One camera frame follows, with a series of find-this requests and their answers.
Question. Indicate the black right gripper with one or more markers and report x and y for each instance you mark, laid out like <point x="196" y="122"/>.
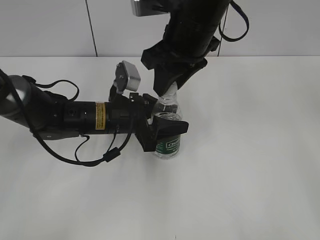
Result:
<point x="170" y="55"/>

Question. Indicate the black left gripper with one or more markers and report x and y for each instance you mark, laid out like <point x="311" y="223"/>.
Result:
<point x="130" y="115"/>

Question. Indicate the clear cestbon water bottle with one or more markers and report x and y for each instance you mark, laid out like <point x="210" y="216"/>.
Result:
<point x="167" y="108"/>

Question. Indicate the white green bottle cap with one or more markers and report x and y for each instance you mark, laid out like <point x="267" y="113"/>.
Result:
<point x="171" y="93"/>

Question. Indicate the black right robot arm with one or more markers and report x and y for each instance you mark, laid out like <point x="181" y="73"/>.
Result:
<point x="191" y="17"/>

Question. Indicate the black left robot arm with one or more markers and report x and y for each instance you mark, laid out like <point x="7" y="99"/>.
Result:
<point x="56" y="117"/>

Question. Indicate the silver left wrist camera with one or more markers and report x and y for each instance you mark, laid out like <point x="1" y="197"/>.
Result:
<point x="127" y="77"/>

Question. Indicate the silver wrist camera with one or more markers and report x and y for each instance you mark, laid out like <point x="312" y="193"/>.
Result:
<point x="144" y="8"/>
<point x="127" y="77"/>

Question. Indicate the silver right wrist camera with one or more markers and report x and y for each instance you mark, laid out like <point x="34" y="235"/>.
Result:
<point x="144" y="8"/>

